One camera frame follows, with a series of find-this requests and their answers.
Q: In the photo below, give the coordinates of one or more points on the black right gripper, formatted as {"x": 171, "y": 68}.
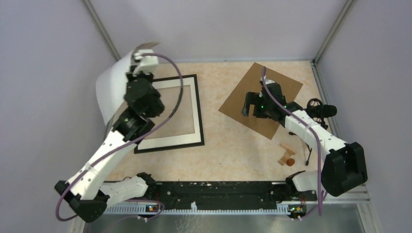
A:
{"x": 254, "y": 98}

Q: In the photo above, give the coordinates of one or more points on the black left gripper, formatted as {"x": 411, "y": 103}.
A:
{"x": 132, "y": 76}

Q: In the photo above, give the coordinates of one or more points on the brown frame backing board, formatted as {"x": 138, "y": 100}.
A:
{"x": 233, "y": 105}

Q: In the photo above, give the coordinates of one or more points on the cat photo print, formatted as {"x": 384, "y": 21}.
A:
{"x": 111, "y": 85}

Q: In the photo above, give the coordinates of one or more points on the black picture frame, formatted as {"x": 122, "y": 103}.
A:
{"x": 201, "y": 128}

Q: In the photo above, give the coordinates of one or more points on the white mat board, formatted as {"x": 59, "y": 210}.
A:
{"x": 194, "y": 112}

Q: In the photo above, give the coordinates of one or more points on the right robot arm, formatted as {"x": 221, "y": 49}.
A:
{"x": 343, "y": 165}

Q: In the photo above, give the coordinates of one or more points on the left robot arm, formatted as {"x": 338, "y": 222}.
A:
{"x": 86, "y": 194}

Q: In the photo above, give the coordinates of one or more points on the black microphone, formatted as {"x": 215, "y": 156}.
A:
{"x": 315, "y": 110}

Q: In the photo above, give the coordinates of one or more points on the wooden frame stand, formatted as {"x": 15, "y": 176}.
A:
{"x": 289, "y": 152}

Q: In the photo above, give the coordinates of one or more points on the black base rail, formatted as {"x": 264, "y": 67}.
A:
{"x": 226, "y": 195}

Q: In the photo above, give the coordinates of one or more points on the aluminium enclosure frame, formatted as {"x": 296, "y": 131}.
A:
{"x": 341, "y": 165}

